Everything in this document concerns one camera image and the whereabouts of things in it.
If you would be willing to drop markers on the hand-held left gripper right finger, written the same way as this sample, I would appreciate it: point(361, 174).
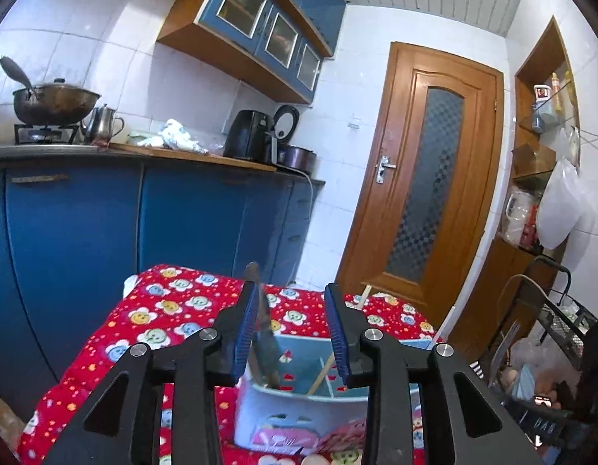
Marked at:
point(335, 334)

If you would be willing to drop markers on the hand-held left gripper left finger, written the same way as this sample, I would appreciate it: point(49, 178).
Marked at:
point(245, 329)

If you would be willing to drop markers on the steel table knife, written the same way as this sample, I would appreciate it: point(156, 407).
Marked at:
point(267, 348)

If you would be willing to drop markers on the light blue utensil holder box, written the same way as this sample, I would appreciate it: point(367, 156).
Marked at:
point(253, 411)

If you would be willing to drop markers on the red smiley flower tablecloth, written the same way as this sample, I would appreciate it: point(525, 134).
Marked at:
point(173, 310)

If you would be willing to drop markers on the clear plastic bag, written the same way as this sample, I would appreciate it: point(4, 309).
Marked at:
point(536, 363)

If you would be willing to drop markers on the wooden shelf unit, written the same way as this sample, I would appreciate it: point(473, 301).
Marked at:
point(517, 290)

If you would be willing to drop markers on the black rice cooker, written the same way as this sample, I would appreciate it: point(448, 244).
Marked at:
point(299, 157)

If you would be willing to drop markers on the wooden counter board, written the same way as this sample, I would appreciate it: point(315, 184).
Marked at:
point(192, 155)

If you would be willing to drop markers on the wooden door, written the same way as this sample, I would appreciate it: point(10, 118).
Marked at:
point(405, 155)

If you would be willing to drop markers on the black air fryer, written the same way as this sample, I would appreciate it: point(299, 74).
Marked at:
point(245, 135)

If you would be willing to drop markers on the blue base cabinets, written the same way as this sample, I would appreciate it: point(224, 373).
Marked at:
point(62, 252)

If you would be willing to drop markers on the white crumpled cloth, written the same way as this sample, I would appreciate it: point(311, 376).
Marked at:
point(175, 138)

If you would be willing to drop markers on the white plastic container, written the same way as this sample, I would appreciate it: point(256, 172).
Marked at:
point(518, 215)

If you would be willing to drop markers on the pale green bowl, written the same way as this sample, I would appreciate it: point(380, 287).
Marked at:
point(140, 138)

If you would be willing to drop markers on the white plastic bag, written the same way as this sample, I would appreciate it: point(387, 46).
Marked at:
point(560, 208)

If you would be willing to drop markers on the steel pitcher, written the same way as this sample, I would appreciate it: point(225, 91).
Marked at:
point(103, 126)

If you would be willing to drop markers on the gas stove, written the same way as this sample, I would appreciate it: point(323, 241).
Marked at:
point(42, 134)

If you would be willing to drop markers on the large dark wok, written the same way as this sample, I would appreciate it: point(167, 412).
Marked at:
point(57, 104)

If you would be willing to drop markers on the dark metal spatula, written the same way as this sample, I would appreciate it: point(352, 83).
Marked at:
point(16, 75)

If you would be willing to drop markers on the white wall switch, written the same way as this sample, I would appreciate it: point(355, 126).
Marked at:
point(354, 122)

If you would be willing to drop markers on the blue wall cabinet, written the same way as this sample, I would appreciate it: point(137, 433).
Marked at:
point(260, 24)

